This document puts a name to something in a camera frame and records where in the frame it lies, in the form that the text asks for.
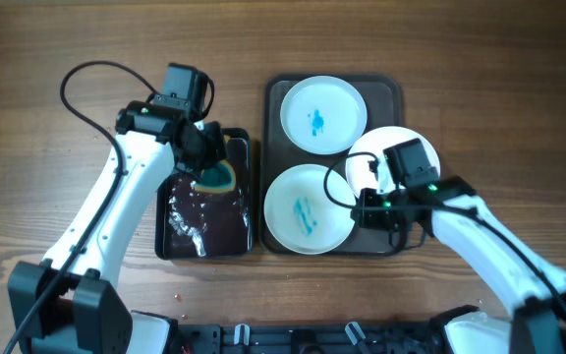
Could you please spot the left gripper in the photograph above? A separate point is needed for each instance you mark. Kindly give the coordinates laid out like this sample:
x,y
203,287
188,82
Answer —
x,y
218,148

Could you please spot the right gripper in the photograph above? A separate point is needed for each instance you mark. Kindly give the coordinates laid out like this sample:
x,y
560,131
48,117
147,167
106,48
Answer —
x,y
370,219

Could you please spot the green and yellow sponge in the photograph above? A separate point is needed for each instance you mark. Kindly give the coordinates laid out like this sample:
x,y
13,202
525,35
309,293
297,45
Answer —
x,y
218,179

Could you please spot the white plate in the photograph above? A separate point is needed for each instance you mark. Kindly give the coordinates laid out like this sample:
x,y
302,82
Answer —
x,y
305,209
357,169

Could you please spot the white plate front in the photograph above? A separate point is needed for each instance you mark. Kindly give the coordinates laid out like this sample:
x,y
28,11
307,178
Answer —
x,y
305,209

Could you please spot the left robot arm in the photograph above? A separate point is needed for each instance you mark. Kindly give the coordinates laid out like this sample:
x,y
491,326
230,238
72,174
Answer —
x,y
68,303

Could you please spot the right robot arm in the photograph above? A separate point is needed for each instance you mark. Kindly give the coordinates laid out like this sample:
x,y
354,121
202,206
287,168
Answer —
x,y
531,289

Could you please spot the small black water tray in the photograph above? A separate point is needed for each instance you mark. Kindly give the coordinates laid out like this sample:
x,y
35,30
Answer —
x,y
193,225

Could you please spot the large dark serving tray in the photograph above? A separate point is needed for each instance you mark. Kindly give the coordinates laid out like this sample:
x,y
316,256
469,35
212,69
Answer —
x,y
384,101

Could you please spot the light blue plate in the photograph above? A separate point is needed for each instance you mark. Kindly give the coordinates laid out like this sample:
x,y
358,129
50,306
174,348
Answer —
x,y
323,115

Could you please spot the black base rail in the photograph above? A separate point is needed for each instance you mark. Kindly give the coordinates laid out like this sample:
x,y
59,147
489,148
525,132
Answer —
x,y
394,338

